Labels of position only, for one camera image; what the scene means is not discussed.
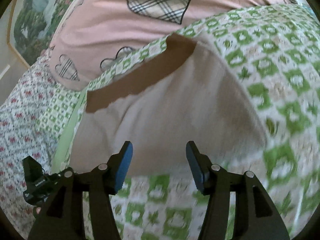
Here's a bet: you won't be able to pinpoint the beige knit sweater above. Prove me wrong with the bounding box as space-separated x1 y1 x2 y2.
70 31 268 176

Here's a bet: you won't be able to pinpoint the floral white quilt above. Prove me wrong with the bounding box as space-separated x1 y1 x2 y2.
1 49 57 238

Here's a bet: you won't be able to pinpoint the green white checkered bedsheet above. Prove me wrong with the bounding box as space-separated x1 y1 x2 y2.
32 3 320 240

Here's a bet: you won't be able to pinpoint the framed landscape painting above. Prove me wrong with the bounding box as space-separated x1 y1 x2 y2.
8 0 74 67

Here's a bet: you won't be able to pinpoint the pink quilt with plaid hearts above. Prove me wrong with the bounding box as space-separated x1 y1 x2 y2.
49 0 297 90

